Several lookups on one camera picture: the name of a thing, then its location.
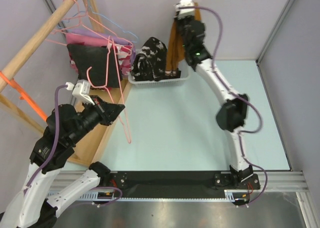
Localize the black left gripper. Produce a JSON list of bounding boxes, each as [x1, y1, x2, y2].
[[69, 94, 126, 144]]

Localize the pink wire hanger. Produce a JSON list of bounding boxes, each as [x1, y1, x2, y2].
[[54, 0, 134, 41], [86, 36, 132, 144], [56, 0, 139, 59]]

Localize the brown trousers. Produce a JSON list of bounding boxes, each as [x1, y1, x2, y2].
[[164, 2, 203, 78]]

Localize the black white patterned trousers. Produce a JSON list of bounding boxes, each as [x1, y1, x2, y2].
[[130, 37, 168, 82]]

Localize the orange plastic hanger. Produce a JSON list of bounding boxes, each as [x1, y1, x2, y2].
[[0, 72, 48, 121]]

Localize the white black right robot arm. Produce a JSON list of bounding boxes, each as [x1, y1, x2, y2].
[[174, 15, 254, 189]]

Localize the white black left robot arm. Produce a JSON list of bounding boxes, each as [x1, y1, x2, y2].
[[0, 95, 125, 228]]

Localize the pink trousers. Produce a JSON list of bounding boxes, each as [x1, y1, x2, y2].
[[66, 32, 136, 78]]

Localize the lilac trousers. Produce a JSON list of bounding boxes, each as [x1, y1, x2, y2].
[[71, 28, 137, 64]]

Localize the white plastic basket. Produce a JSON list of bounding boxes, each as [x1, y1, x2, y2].
[[127, 49, 190, 87]]

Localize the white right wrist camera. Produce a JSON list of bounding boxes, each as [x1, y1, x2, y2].
[[174, 0, 196, 20]]

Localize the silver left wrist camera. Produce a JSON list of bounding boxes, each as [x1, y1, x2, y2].
[[65, 79, 95, 105]]

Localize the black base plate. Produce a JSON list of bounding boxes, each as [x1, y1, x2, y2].
[[102, 170, 261, 198]]

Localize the blue wire hanger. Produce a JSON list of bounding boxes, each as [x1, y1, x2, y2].
[[62, 0, 139, 43]]

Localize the aluminium corner post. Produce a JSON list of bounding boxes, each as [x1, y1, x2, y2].
[[255, 0, 296, 66]]

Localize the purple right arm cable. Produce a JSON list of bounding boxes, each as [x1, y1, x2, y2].
[[178, 5, 270, 209]]

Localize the white slotted cable duct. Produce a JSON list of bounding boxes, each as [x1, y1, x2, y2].
[[74, 190, 250, 204]]

